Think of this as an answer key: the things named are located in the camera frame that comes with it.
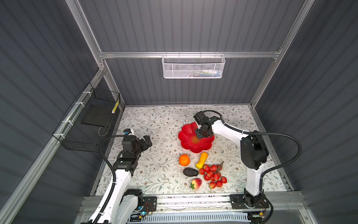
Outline red flower-shaped fruit bowl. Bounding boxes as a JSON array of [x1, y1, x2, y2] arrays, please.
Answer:
[[178, 122, 215, 154]]

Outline yellow fake squash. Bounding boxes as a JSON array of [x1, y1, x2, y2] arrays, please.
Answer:
[[196, 152, 208, 169]]

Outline orange fake fruit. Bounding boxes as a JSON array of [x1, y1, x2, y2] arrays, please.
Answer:
[[179, 154, 191, 167]]

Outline red fake cherry tomato bunch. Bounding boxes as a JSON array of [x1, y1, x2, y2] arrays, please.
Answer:
[[198, 161, 227, 189]]

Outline dark fake avocado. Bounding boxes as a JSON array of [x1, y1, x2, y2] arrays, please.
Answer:
[[183, 168, 199, 177]]

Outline red yellow fake peach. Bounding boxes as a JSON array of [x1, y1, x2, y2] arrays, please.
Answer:
[[190, 178, 202, 190]]

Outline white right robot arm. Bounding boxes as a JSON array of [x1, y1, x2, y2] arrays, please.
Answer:
[[178, 111, 269, 208]]

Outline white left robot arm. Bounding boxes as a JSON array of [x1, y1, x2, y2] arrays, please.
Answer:
[[87, 133, 152, 224]]

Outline yellow marker pen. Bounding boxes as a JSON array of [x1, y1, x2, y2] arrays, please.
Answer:
[[112, 100, 120, 114]]

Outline black foam pad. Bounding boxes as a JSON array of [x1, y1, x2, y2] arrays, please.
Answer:
[[81, 105, 114, 127]]

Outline markers in white basket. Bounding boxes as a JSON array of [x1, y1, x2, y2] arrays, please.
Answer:
[[183, 69, 222, 78]]

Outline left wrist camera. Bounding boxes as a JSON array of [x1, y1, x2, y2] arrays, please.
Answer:
[[123, 128, 134, 136]]

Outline black wire mesh basket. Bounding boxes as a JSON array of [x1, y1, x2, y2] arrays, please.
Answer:
[[53, 83, 121, 153]]

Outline white wire mesh basket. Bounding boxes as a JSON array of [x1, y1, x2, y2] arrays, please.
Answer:
[[161, 53, 226, 79]]

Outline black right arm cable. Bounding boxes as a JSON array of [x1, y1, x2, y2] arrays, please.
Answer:
[[202, 110, 303, 194]]

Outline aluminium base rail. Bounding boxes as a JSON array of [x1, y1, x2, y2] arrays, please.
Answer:
[[74, 191, 317, 224]]

